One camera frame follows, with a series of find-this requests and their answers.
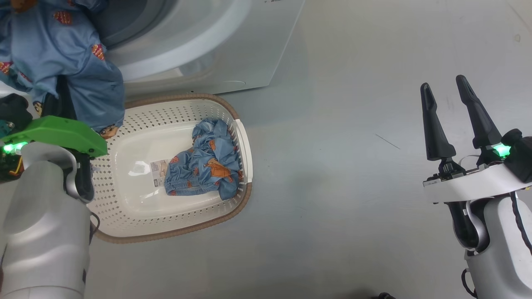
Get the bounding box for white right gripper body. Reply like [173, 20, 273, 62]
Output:
[423, 163, 532, 204]

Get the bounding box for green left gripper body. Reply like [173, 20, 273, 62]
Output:
[0, 115, 108, 158]

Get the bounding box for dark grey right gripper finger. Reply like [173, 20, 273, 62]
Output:
[456, 75, 502, 167]
[421, 83, 466, 175]

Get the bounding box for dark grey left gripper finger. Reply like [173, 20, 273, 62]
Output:
[42, 93, 59, 120]
[57, 77, 78, 121]

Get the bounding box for blue printed pajama shirt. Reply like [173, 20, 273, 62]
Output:
[0, 0, 126, 140]

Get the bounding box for blue printed pajama pants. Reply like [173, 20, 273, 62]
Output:
[164, 119, 245, 201]

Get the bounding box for white front-load washing machine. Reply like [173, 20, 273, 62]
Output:
[92, 0, 306, 103]

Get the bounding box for white perforated basket brown rim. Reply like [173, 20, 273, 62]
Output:
[85, 93, 253, 245]

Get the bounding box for paper product label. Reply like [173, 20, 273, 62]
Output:
[149, 159, 169, 188]

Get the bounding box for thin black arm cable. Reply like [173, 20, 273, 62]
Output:
[510, 193, 532, 255]

